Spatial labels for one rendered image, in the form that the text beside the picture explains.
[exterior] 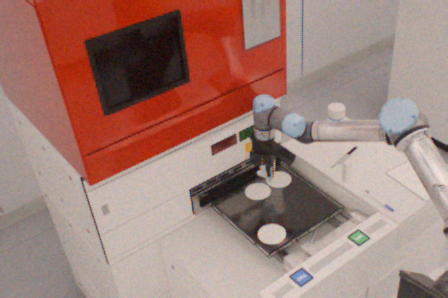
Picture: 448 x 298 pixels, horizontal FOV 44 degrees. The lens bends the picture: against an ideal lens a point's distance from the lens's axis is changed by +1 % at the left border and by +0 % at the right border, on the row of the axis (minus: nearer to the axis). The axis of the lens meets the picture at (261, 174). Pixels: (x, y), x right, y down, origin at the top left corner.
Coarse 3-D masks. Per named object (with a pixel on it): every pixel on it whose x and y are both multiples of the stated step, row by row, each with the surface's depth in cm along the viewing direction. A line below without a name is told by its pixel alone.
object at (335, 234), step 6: (348, 222) 204; (336, 228) 202; (342, 228) 202; (348, 228) 202; (330, 234) 200; (336, 234) 200; (342, 234) 200; (318, 240) 198; (324, 240) 198; (330, 240) 198; (318, 246) 196; (324, 246) 195; (300, 252) 194; (300, 258) 192; (306, 258) 191; (282, 264) 190; (288, 270) 188
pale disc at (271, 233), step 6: (264, 228) 201; (270, 228) 201; (276, 228) 201; (282, 228) 200; (258, 234) 199; (264, 234) 198; (270, 234) 198; (276, 234) 198; (282, 234) 198; (264, 240) 196; (270, 240) 196; (276, 240) 196; (282, 240) 196
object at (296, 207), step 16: (240, 192) 217; (272, 192) 216; (288, 192) 216; (304, 192) 215; (224, 208) 210; (240, 208) 210; (256, 208) 209; (272, 208) 209; (288, 208) 208; (304, 208) 208; (320, 208) 208; (336, 208) 207; (240, 224) 203; (256, 224) 203; (288, 224) 202; (304, 224) 202; (256, 240) 196; (288, 240) 196
